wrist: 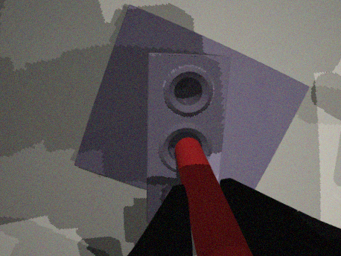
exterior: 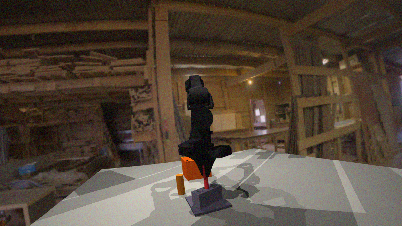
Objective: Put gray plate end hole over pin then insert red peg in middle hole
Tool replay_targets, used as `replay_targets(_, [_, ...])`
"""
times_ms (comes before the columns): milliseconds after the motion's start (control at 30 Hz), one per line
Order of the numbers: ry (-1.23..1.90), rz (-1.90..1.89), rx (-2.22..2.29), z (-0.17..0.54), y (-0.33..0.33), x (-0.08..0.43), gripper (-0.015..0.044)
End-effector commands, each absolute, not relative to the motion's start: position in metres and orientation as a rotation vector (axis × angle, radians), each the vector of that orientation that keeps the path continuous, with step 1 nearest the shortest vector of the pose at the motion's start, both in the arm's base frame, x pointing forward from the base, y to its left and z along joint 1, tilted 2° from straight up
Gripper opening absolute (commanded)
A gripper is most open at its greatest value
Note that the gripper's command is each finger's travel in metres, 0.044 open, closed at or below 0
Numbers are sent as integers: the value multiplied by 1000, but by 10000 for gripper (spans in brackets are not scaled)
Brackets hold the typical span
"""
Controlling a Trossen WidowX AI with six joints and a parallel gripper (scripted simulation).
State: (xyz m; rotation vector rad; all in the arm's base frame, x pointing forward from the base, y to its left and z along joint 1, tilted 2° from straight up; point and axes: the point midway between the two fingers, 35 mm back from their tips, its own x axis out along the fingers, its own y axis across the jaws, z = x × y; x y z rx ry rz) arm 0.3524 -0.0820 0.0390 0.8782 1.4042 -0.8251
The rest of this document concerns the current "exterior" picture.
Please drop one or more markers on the orange cylinder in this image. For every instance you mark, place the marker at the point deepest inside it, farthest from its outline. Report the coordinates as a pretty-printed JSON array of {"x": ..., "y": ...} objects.
[{"x": 180, "y": 184}]

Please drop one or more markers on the red peg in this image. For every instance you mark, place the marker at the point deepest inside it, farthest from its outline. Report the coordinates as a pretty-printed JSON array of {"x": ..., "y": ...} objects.
[{"x": 206, "y": 184}]

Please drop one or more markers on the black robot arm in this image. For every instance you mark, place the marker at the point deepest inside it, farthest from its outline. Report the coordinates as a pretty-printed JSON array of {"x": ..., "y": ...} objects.
[{"x": 199, "y": 101}]

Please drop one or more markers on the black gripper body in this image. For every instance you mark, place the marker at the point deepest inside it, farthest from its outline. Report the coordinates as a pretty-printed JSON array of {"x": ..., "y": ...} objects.
[{"x": 211, "y": 150}]

